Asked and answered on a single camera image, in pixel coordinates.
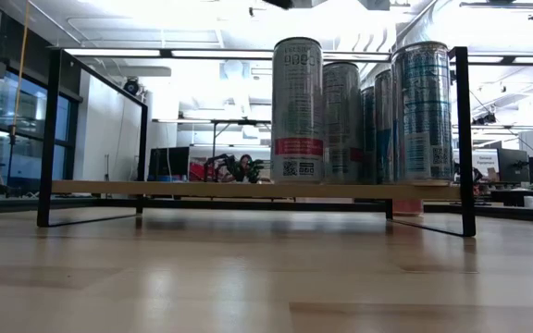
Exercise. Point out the person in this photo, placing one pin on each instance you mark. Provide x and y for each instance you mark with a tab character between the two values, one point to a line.
246	162

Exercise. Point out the white can with black lid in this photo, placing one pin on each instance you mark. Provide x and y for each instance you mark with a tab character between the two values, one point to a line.
297	111

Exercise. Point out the black aluminium table frame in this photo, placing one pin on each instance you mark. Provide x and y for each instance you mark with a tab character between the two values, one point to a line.
248	205

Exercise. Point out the black round spotlight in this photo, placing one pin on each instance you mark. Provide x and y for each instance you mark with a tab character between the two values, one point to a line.
131	86

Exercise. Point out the white cup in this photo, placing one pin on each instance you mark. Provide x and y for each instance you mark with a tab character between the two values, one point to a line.
529	201

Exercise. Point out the long ceiling light strip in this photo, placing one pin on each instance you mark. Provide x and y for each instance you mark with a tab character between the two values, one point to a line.
222	53

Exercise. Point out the green black background robot arm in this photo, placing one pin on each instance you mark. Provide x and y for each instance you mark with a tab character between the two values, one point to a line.
227	164

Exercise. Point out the silver blue energy drink can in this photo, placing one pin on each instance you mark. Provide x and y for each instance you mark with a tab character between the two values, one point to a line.
383	125
421	111

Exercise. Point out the red white box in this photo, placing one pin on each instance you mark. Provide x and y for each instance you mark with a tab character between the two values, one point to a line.
196	171

